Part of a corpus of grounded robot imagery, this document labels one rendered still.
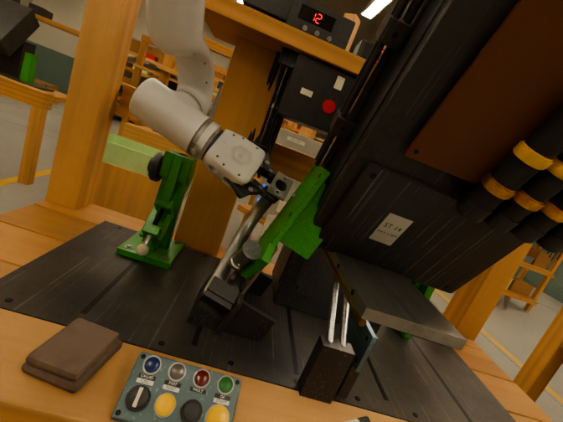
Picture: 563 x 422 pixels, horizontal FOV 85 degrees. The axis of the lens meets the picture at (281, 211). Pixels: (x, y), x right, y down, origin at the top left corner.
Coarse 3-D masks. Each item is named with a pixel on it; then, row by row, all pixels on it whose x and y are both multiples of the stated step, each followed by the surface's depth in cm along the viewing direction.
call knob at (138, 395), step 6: (132, 390) 38; (138, 390) 39; (144, 390) 39; (132, 396) 38; (138, 396) 38; (144, 396) 38; (132, 402) 38; (138, 402) 38; (144, 402) 38; (132, 408) 38; (138, 408) 38
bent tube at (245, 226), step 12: (276, 180) 63; (288, 180) 64; (276, 192) 63; (264, 204) 68; (252, 216) 70; (240, 228) 70; (252, 228) 71; (240, 240) 68; (228, 252) 66; (228, 264) 64; (204, 288) 61
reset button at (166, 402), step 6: (162, 396) 39; (168, 396) 39; (156, 402) 39; (162, 402) 39; (168, 402) 39; (174, 402) 39; (156, 408) 38; (162, 408) 38; (168, 408) 38; (162, 414) 38
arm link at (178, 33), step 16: (160, 0) 44; (176, 0) 44; (192, 0) 45; (160, 16) 45; (176, 16) 45; (192, 16) 46; (160, 32) 47; (176, 32) 47; (192, 32) 48; (160, 48) 49; (176, 48) 48; (192, 48) 50; (208, 48) 55; (176, 64) 62; (192, 64) 59; (208, 64) 58; (192, 80) 62; (208, 80) 62; (208, 96) 64; (208, 112) 68
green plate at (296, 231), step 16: (320, 176) 54; (304, 192) 58; (320, 192) 56; (288, 208) 61; (304, 208) 56; (272, 224) 65; (288, 224) 56; (304, 224) 57; (272, 240) 56; (288, 240) 58; (304, 240) 58; (320, 240) 58; (304, 256) 59
